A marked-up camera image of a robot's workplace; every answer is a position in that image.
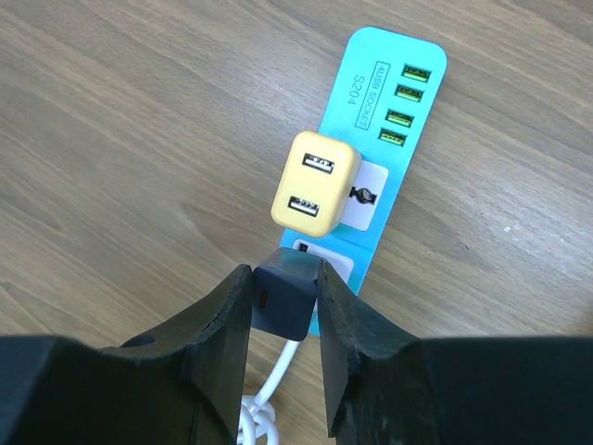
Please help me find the small yellow plug adapter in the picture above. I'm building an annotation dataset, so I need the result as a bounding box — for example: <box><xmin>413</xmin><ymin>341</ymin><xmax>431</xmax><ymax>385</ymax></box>
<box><xmin>271</xmin><ymin>131</ymin><xmax>361</xmax><ymax>238</ymax></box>

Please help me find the teal travel adapter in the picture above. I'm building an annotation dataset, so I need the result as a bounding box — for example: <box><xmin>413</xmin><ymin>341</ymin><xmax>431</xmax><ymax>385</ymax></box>
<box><xmin>277</xmin><ymin>27</ymin><xmax>448</xmax><ymax>337</ymax></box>

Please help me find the small grey plug adapter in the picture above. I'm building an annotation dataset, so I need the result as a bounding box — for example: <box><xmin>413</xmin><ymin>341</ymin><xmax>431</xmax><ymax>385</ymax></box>
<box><xmin>251</xmin><ymin>248</ymin><xmax>322</xmax><ymax>342</ymax></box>

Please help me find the white coiled cable with plug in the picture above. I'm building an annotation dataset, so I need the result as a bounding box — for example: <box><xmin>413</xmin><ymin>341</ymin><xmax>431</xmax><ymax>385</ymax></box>
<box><xmin>236</xmin><ymin>340</ymin><xmax>302</xmax><ymax>445</ymax></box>

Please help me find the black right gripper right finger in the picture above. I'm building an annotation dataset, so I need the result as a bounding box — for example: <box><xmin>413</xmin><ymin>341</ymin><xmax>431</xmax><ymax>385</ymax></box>
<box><xmin>317</xmin><ymin>261</ymin><xmax>592</xmax><ymax>444</ymax></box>

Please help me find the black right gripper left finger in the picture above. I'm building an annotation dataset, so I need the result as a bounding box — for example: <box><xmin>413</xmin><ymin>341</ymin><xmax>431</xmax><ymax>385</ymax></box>
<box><xmin>1</xmin><ymin>265</ymin><xmax>252</xmax><ymax>444</ymax></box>

